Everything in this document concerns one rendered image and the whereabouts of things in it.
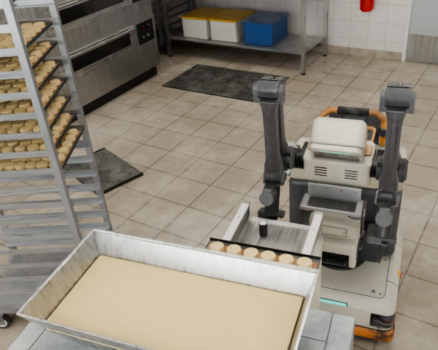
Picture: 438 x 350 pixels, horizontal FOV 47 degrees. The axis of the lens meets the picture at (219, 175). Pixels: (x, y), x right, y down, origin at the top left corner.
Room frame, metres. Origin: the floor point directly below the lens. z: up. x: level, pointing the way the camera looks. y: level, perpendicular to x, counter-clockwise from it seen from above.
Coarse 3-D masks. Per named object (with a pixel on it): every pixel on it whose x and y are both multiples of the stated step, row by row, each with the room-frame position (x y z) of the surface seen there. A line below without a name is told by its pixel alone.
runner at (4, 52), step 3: (12, 48) 1.92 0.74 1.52; (0, 51) 1.92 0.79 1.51; (3, 51) 1.92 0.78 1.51; (6, 51) 1.92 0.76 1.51; (9, 51) 1.92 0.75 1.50; (12, 51) 1.92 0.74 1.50; (15, 51) 1.92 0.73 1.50; (0, 54) 1.92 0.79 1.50; (3, 54) 1.92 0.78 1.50; (6, 54) 1.92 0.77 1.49; (9, 54) 1.92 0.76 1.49; (12, 54) 1.92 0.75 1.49; (15, 54) 1.92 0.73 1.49
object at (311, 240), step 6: (318, 216) 1.49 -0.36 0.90; (312, 222) 1.46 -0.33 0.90; (318, 222) 1.46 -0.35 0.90; (312, 228) 1.42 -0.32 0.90; (318, 228) 1.43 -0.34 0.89; (312, 234) 1.39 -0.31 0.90; (318, 234) 1.44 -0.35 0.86; (306, 240) 1.36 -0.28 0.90; (312, 240) 1.36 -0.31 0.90; (306, 246) 1.33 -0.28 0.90; (312, 246) 1.33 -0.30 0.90; (306, 252) 1.30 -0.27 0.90; (312, 252) 1.33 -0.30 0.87
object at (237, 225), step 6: (246, 204) 1.61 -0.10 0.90; (240, 210) 1.58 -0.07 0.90; (246, 210) 1.58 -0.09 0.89; (240, 216) 1.54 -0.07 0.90; (246, 216) 1.58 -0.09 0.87; (234, 222) 1.50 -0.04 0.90; (240, 222) 1.51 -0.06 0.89; (228, 228) 1.47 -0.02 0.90; (234, 228) 1.47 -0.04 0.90; (240, 228) 1.51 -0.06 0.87; (228, 234) 1.44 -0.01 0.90; (234, 234) 1.45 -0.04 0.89; (240, 234) 1.50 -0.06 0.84; (234, 240) 1.45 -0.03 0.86
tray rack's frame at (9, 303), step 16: (16, 256) 2.34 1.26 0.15; (32, 256) 2.33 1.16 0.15; (48, 256) 2.32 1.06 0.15; (64, 256) 2.30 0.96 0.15; (16, 272) 2.20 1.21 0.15; (32, 272) 2.19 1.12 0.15; (48, 272) 2.18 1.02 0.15; (0, 288) 2.08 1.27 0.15; (16, 288) 2.07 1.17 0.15; (32, 288) 2.06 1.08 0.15; (0, 304) 1.96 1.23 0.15; (16, 304) 1.95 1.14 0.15; (0, 320) 1.92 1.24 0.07
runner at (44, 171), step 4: (44, 168) 1.92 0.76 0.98; (48, 168) 1.92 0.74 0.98; (0, 172) 1.93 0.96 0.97; (4, 172) 1.93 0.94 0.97; (8, 172) 1.93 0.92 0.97; (12, 172) 1.93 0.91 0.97; (16, 172) 1.93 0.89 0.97; (20, 172) 1.93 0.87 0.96; (24, 172) 1.93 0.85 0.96; (28, 172) 1.92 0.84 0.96; (32, 172) 1.92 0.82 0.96; (36, 172) 1.92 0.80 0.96; (40, 172) 1.92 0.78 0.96; (44, 172) 1.92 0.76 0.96; (48, 172) 1.92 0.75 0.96; (52, 172) 1.92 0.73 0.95; (0, 176) 1.93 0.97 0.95; (4, 176) 1.93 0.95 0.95
